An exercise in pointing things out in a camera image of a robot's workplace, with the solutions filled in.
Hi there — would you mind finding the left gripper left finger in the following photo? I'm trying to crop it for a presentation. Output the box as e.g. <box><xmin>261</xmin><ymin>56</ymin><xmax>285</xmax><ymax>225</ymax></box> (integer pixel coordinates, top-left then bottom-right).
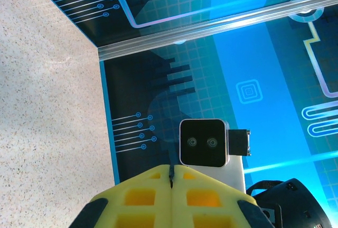
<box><xmin>68</xmin><ymin>164</ymin><xmax>173</xmax><ymax>228</ymax></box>

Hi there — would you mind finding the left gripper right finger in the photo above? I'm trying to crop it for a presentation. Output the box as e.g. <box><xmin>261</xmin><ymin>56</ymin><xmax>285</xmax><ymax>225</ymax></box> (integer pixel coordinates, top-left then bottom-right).
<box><xmin>171</xmin><ymin>164</ymin><xmax>273</xmax><ymax>228</ymax></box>

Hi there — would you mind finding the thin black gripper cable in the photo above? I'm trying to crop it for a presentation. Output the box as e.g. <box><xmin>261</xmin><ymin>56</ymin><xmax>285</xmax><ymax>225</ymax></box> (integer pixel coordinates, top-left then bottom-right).
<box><xmin>246</xmin><ymin>179</ymin><xmax>282</xmax><ymax>198</ymax></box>

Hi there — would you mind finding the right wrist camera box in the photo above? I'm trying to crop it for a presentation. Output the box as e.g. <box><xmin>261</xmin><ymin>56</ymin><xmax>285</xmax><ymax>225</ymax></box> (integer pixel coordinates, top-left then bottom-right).
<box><xmin>179</xmin><ymin>118</ymin><xmax>247</xmax><ymax>195</ymax></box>

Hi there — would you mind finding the aluminium frame post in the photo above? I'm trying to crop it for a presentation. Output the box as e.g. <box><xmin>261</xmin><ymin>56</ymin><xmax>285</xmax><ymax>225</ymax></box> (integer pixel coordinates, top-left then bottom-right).
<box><xmin>97</xmin><ymin>0</ymin><xmax>338</xmax><ymax>62</ymax></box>

